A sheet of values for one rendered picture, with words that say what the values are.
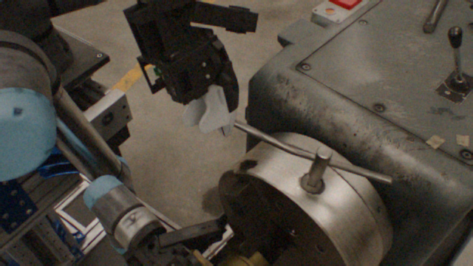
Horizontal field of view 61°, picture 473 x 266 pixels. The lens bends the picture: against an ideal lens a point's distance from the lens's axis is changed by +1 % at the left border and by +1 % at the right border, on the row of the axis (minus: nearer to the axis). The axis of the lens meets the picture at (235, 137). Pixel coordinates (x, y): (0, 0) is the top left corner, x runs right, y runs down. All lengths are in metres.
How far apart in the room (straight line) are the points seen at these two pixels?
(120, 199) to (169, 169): 1.45
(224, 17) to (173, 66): 0.10
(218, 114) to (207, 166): 1.67
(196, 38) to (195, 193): 1.65
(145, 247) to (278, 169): 0.27
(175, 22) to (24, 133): 0.22
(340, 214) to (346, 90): 0.24
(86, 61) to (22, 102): 0.50
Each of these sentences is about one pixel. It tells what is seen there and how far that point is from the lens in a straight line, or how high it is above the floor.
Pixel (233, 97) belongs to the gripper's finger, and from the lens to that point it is 0.50.
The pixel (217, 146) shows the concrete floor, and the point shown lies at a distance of 2.26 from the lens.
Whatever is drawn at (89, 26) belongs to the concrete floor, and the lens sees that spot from 3.32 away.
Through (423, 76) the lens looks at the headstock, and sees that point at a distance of 0.84.
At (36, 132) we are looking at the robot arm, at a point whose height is 1.40.
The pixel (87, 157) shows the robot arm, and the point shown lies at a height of 1.15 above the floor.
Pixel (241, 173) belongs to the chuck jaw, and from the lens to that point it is 0.69.
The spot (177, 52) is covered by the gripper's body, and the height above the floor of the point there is 1.48.
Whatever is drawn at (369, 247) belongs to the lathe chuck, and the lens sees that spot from 0.69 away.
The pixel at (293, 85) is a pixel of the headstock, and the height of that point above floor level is 1.25.
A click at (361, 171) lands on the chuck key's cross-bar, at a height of 1.30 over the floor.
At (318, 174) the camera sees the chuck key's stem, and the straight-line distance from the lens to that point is 0.60.
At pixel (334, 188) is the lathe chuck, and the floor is 1.23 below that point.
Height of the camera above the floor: 1.76
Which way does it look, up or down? 50 degrees down
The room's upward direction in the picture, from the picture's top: straight up
